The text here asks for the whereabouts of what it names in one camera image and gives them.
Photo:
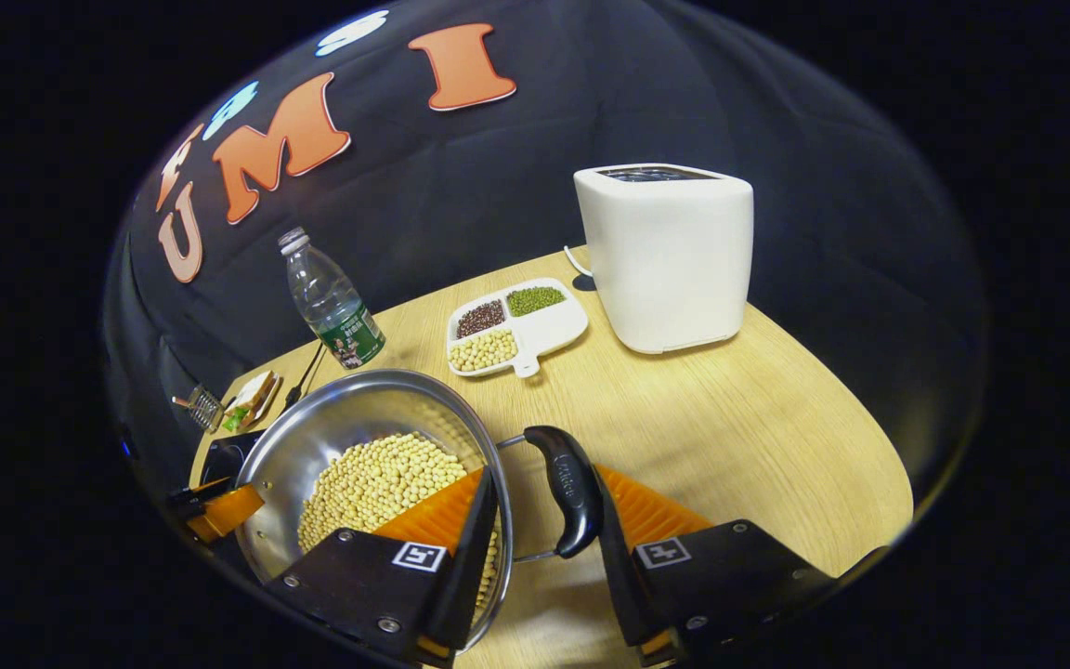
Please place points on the pile of soybeans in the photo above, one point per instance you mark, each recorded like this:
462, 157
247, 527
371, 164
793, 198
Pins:
377, 483

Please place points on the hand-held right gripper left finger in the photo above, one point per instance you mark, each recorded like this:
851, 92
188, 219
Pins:
377, 585

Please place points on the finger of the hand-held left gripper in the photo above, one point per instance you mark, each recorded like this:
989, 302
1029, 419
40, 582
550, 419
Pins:
230, 509

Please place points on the sandwich on small plate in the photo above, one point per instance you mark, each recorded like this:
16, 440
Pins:
254, 398

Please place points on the white toaster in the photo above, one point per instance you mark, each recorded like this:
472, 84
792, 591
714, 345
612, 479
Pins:
670, 269

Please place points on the black induction cooktop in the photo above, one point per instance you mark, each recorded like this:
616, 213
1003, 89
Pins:
227, 457

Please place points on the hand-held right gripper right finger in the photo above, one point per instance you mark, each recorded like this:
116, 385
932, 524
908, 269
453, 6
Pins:
730, 576

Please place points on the clear plastic water bottle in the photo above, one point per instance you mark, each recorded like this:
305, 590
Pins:
335, 307

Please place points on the white divided dish of beans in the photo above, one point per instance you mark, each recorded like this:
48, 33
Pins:
544, 330

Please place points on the clear glass holder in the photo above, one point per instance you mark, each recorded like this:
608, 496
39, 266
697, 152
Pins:
205, 409

